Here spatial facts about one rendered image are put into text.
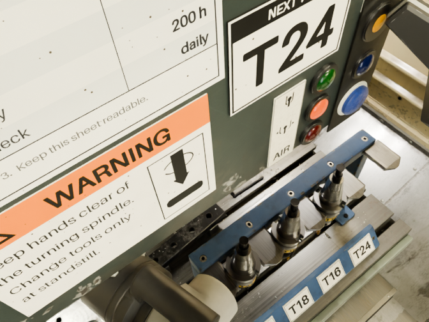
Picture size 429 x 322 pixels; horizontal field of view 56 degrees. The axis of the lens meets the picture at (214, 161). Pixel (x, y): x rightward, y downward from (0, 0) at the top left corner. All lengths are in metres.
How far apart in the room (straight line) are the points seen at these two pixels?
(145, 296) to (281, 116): 0.24
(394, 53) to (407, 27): 1.00
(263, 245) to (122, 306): 0.37
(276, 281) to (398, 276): 0.43
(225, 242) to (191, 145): 0.52
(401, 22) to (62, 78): 0.23
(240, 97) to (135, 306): 0.29
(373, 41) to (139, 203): 0.22
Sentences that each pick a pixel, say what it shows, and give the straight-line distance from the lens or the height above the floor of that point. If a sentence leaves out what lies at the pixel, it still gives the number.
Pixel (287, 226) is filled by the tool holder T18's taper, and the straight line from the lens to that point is 0.73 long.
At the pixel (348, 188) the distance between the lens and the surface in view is 0.85.
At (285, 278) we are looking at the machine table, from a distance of 1.08.
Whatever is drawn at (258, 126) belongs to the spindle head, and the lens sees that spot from 0.29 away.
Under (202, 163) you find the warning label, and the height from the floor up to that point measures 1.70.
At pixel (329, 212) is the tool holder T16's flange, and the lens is 0.81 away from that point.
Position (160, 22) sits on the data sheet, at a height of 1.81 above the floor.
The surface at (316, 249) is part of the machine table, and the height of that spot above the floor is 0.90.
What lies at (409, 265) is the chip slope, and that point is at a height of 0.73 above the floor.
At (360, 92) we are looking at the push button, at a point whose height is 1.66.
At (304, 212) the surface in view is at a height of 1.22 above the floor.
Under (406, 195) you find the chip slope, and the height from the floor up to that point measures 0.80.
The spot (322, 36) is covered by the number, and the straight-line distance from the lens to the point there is 0.28.
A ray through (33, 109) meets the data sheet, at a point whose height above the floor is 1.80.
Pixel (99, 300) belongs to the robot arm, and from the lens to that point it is 0.49.
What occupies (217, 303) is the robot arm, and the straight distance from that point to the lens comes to 0.48.
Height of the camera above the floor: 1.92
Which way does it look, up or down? 55 degrees down
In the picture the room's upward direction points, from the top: 5 degrees counter-clockwise
